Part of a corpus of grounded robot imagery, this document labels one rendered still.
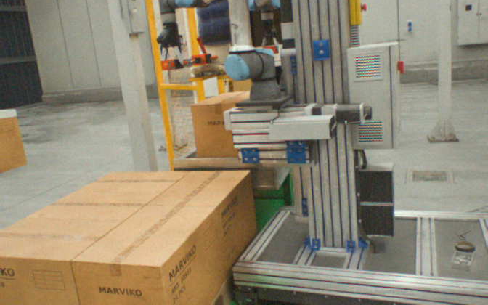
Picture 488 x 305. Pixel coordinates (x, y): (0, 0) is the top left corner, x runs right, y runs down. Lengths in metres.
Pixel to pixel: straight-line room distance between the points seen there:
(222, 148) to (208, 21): 0.79
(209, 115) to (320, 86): 0.93
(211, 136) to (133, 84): 1.15
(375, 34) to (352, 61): 9.26
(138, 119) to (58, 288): 2.10
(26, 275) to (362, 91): 1.65
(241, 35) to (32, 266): 1.29
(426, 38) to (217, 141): 8.88
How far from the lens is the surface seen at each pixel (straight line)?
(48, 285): 2.06
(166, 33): 2.26
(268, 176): 2.76
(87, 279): 1.92
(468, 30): 11.07
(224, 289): 2.35
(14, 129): 3.49
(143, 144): 3.88
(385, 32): 11.32
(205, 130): 2.89
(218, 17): 2.77
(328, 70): 2.16
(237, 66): 1.93
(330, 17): 2.15
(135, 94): 3.82
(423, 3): 11.31
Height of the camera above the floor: 1.30
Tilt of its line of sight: 13 degrees down
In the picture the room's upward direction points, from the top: 6 degrees counter-clockwise
